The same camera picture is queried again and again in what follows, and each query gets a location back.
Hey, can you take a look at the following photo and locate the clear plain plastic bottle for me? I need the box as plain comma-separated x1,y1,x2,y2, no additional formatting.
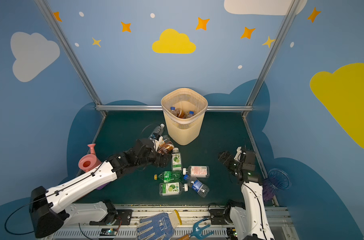
149,124,165,141

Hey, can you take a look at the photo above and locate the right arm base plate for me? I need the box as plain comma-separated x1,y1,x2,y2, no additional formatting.
209,209,231,225

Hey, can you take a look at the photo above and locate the green sprite bottle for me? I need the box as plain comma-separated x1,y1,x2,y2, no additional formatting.
154,171,182,183

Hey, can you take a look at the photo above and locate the brown coffee drink bottle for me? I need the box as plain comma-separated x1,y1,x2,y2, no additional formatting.
157,143,174,155

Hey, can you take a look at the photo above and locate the blue label water bottle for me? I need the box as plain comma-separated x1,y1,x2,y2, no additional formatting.
184,175,210,198

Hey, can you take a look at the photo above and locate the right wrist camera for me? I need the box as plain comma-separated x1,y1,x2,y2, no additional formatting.
234,147,243,162

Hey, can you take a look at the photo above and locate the blue garden hand fork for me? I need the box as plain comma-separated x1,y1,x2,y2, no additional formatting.
178,218,214,240

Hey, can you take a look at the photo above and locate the blue knitted work glove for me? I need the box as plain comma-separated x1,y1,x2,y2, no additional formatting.
136,210,182,240

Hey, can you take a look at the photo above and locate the brown label bottle white cap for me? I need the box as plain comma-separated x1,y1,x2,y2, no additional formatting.
175,108,185,119

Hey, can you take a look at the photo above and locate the pink toy watering can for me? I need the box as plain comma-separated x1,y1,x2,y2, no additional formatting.
78,144,101,173

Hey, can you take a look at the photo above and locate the aluminium frame rail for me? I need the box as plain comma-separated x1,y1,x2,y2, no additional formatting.
34,0,300,208

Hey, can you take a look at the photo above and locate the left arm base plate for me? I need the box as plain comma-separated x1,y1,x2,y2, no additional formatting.
89,210,133,226

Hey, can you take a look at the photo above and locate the small blue cap bottle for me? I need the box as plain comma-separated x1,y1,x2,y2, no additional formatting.
185,111,195,119

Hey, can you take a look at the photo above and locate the beige plastic waste bin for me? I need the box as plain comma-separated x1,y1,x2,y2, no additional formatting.
161,88,208,146

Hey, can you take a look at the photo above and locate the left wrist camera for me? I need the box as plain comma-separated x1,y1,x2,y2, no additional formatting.
152,136,163,152

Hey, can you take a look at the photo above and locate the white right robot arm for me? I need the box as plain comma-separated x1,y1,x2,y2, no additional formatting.
218,147,275,240

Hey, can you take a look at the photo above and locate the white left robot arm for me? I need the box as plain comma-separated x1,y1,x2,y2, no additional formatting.
29,139,171,239

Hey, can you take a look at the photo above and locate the upright lime label bottle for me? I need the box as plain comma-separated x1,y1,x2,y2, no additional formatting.
171,148,183,171

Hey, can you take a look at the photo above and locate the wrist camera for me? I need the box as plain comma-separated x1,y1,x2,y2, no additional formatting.
234,147,243,162
152,136,163,152

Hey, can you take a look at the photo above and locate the lime label bottle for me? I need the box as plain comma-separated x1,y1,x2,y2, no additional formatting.
159,182,189,197
171,148,183,171

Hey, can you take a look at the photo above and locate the pink label white cap bottle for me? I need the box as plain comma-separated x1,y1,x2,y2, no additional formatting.
183,166,210,178

